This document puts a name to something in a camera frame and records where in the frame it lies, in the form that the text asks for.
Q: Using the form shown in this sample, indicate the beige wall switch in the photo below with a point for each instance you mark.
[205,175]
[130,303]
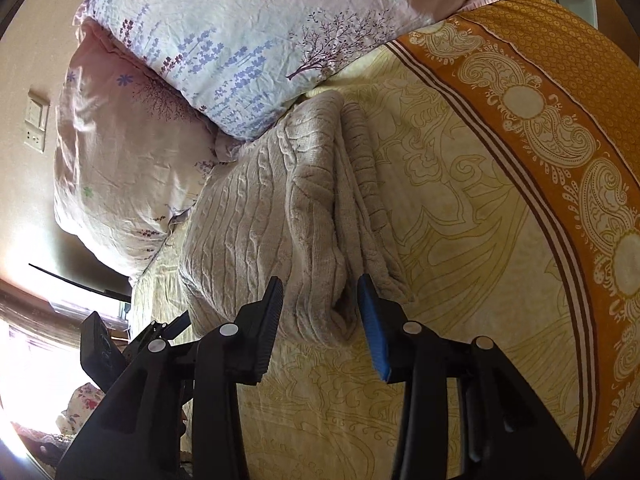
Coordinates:
[37,120]

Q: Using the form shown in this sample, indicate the pink floral pillow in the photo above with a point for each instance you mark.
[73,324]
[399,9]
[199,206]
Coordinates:
[120,160]

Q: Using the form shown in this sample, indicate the pink floral cloth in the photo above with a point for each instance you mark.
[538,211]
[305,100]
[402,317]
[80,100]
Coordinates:
[85,405]

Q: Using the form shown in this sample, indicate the white lavender print pillow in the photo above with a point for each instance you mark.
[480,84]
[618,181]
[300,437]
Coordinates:
[250,40]

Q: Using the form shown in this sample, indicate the black television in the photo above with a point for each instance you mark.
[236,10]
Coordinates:
[80,280]

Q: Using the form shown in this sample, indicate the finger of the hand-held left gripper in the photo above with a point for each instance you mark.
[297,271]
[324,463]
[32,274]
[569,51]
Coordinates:
[172,327]

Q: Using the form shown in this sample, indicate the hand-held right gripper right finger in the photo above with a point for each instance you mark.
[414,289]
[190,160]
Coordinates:
[376,332]

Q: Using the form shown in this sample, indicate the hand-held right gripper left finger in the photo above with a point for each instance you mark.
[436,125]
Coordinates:
[269,330]

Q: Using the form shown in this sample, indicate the yellow floral bed sheet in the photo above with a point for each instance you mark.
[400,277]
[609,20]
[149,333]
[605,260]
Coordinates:
[475,200]

